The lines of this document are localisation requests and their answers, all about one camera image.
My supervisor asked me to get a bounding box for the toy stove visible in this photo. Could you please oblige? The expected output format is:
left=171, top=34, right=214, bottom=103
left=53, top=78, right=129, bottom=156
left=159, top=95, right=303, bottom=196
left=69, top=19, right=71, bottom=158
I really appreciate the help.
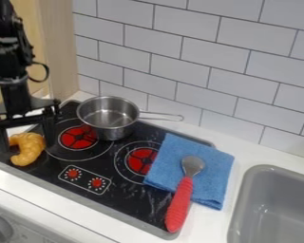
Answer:
left=0, top=100, right=218, bottom=241

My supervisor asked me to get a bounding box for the toy croissant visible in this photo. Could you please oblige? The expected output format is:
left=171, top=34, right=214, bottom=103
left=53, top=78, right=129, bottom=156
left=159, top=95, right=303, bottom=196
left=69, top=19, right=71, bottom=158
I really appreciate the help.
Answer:
left=9, top=132, right=48, bottom=167

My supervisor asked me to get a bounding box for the silver pot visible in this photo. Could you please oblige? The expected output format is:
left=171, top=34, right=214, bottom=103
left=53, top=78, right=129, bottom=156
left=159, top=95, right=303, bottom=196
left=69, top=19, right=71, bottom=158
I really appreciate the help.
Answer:
left=75, top=95, right=185, bottom=141

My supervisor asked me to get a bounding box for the toy sink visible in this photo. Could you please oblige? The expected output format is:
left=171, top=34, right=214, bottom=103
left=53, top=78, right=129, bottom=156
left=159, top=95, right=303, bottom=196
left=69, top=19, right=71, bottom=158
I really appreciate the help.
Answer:
left=225, top=164, right=304, bottom=243

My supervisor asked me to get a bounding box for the red handled spoon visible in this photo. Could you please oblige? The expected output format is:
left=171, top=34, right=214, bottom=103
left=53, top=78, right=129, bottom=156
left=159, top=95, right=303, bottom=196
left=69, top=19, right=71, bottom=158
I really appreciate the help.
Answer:
left=163, top=155, right=207, bottom=234

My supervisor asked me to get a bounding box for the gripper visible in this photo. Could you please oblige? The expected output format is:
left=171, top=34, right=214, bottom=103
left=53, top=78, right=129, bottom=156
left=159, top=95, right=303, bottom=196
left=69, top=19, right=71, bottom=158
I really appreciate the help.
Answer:
left=0, top=74, right=63, bottom=154

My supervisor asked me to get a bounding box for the blue cloth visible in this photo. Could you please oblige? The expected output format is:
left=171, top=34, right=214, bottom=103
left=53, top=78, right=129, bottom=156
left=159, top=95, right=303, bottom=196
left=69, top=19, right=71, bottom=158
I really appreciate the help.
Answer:
left=142, top=132, right=237, bottom=211

